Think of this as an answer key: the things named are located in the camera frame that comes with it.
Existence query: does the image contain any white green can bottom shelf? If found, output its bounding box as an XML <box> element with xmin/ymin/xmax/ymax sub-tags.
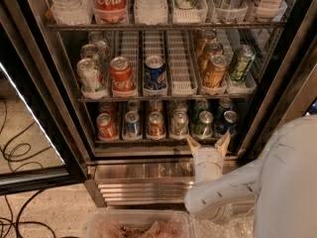
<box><xmin>170</xmin><ymin>111</ymin><xmax>188</xmax><ymax>138</ymax></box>

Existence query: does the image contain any gold can shelf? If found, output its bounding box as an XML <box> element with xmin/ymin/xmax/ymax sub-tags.
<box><xmin>203</xmin><ymin>55</ymin><xmax>230</xmax><ymax>88</ymax></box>
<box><xmin>198</xmin><ymin>42</ymin><xmax>224</xmax><ymax>71</ymax></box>

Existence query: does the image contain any green can middle shelf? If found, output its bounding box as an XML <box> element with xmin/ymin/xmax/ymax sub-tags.
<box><xmin>229</xmin><ymin>45</ymin><xmax>256</xmax><ymax>84</ymax></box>

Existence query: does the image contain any white can middle shelf front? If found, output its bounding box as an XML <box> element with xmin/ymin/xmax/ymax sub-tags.
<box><xmin>76</xmin><ymin>59</ymin><xmax>105</xmax><ymax>93</ymax></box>

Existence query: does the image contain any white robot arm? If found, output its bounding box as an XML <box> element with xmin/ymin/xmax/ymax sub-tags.
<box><xmin>184</xmin><ymin>115</ymin><xmax>317</xmax><ymax>238</ymax></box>

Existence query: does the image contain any green soda can behind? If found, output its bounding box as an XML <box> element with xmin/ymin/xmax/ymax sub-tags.
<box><xmin>192</xmin><ymin>99</ymin><xmax>209</xmax><ymax>122</ymax></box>

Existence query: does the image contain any gold can middle shelf front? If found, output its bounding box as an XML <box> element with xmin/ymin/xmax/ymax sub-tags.
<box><xmin>203</xmin><ymin>55</ymin><xmax>230</xmax><ymax>88</ymax></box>

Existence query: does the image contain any clear water bottle top left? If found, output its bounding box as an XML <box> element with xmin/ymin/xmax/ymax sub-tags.
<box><xmin>52</xmin><ymin>0</ymin><xmax>92</xmax><ymax>25</ymax></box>

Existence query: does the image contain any blue pepsi can middle shelf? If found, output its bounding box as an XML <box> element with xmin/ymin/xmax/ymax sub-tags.
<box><xmin>144</xmin><ymin>56</ymin><xmax>166</xmax><ymax>90</ymax></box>

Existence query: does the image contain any clear bin with bubble wrap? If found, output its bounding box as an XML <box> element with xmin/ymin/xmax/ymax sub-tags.
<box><xmin>196</xmin><ymin>214</ymin><xmax>254</xmax><ymax>238</ymax></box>

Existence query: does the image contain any green soda can front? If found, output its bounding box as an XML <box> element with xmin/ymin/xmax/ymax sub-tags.
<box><xmin>193</xmin><ymin>111</ymin><xmax>213</xmax><ymax>138</ymax></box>

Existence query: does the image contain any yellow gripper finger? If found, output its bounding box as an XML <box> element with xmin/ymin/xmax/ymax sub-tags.
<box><xmin>186</xmin><ymin>136</ymin><xmax>201</xmax><ymax>155</ymax></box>
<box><xmin>215</xmin><ymin>132</ymin><xmax>231</xmax><ymax>157</ymax></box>

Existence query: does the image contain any red coca cola can middle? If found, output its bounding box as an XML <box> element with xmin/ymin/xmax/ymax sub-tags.
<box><xmin>110</xmin><ymin>57</ymin><xmax>135</xmax><ymax>92</ymax></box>

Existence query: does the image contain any blue pepsi can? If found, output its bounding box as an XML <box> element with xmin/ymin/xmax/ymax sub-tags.
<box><xmin>216</xmin><ymin>110</ymin><xmax>239</xmax><ymax>135</ymax></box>
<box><xmin>125</xmin><ymin>111</ymin><xmax>141</xmax><ymax>138</ymax></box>

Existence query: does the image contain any green soda can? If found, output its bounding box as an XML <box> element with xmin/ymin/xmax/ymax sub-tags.
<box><xmin>193</xmin><ymin>111</ymin><xmax>213</xmax><ymax>138</ymax></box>
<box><xmin>192</xmin><ymin>99</ymin><xmax>209</xmax><ymax>122</ymax></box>

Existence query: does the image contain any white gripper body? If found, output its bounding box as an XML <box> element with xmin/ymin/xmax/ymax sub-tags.
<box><xmin>193</xmin><ymin>148</ymin><xmax>224</xmax><ymax>183</ymax></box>

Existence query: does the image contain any blue pepsi can bottom left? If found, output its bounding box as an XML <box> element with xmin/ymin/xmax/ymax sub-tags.
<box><xmin>125</xmin><ymin>111</ymin><xmax>141</xmax><ymax>138</ymax></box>

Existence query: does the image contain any red cola can bottom shelf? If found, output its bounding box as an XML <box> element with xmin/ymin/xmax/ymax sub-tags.
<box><xmin>96</xmin><ymin>113</ymin><xmax>118</xmax><ymax>140</ymax></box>

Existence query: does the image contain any orange soda can bottom shelf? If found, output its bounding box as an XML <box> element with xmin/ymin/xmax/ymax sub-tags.
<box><xmin>147</xmin><ymin>111</ymin><xmax>164</xmax><ymax>137</ymax></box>

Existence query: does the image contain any black floor cable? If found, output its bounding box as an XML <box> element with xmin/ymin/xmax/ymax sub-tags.
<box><xmin>0</xmin><ymin>188</ymin><xmax>57</xmax><ymax>238</ymax></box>

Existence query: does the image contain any empty white shelf tray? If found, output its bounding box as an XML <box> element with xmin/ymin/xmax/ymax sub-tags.
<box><xmin>166</xmin><ymin>31</ymin><xmax>198</xmax><ymax>96</ymax></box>

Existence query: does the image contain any clear bin with brown items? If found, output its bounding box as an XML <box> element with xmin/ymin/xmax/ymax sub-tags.
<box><xmin>82</xmin><ymin>209</ymin><xmax>196</xmax><ymax>238</ymax></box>

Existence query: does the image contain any open glass fridge door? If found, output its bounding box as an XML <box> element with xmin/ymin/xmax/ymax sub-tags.
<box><xmin>0</xmin><ymin>0</ymin><xmax>87</xmax><ymax>195</ymax></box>

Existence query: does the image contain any blue pepsi can bottom right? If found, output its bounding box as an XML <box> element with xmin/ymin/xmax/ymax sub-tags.
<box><xmin>216</xmin><ymin>110</ymin><xmax>239</xmax><ymax>135</ymax></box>

